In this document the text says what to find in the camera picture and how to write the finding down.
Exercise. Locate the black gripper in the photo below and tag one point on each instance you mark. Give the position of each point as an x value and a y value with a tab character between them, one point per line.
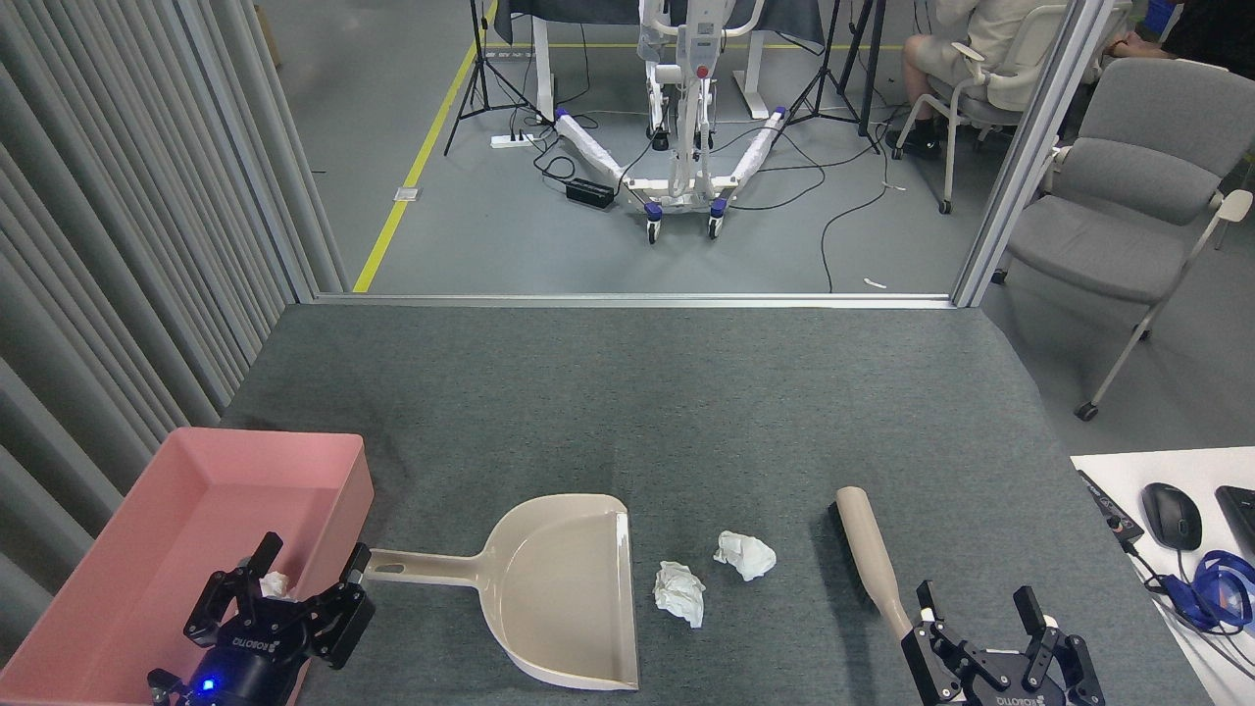
1010	696
245	672

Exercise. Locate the beige hand brush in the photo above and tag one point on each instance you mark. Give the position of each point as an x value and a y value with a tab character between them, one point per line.
868	549

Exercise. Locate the white paper ball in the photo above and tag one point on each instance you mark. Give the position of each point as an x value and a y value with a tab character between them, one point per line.
745	555
679	593
276	586

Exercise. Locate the beige plastic dustpan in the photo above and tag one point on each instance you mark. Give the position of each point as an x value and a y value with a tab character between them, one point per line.
559	598

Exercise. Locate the pink plastic bin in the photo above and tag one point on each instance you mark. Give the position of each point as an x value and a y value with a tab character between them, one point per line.
147	549

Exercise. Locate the black flat device box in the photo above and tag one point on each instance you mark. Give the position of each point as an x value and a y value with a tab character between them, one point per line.
1108	505

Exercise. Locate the black computer mouse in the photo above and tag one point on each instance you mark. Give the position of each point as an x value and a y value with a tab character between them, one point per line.
1172	515

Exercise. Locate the white side table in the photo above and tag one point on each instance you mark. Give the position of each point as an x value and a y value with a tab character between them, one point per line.
1206	471

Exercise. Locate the black keyboard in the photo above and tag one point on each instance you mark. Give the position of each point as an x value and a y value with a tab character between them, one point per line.
1240	515

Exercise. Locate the grey curtain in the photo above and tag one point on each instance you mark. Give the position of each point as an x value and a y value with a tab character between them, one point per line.
98	245

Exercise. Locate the grey padded chair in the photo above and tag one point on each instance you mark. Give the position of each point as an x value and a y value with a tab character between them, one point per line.
1108	245

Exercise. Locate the metal floor outlet plate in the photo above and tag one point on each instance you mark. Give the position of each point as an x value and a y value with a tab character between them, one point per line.
406	194

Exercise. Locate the black power adapter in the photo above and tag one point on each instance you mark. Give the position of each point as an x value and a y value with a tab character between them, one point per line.
590	192

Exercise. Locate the white power strip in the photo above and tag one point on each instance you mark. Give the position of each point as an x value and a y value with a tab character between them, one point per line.
512	140

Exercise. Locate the white office chair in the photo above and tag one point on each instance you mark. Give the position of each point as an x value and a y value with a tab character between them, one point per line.
1020	88

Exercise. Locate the white stand on wheels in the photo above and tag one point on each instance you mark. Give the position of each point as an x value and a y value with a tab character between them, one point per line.
677	186

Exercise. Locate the black tripod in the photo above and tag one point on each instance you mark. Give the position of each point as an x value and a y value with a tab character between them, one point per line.
479	69
833	59

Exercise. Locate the white desk with dark cloth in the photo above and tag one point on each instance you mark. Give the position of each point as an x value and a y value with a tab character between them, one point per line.
544	69

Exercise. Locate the seated person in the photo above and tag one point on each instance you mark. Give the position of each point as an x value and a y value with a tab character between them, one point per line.
980	29

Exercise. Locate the person in dark top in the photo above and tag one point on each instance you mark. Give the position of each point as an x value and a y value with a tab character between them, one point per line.
1216	34

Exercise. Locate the silver table edge rail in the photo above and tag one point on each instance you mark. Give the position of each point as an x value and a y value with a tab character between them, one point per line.
637	300

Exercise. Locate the silver post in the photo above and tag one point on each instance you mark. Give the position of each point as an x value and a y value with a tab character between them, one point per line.
1029	147

